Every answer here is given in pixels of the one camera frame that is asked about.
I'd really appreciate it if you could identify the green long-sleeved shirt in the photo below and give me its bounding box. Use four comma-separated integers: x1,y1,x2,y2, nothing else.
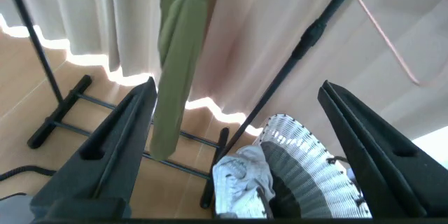
149,0,211,161

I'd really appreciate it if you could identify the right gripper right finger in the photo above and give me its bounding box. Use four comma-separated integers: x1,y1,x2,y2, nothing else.
317,79,448,218

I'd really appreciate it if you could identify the white laundry basket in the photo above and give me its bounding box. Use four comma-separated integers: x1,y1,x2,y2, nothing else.
257,113,372,220

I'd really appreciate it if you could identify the beige curtain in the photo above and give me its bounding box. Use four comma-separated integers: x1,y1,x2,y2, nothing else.
0,0,448,158

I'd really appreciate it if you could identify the pink clothes hanger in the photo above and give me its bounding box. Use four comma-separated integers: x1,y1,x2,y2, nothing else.
337,0,448,87

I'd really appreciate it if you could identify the black cable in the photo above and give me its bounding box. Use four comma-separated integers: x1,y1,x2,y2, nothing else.
0,164,57,183

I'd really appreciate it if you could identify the black clothes rack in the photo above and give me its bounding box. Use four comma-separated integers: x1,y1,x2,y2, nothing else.
1,0,367,210

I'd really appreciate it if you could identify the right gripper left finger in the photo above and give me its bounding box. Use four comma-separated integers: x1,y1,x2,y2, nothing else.
29,76,158,220

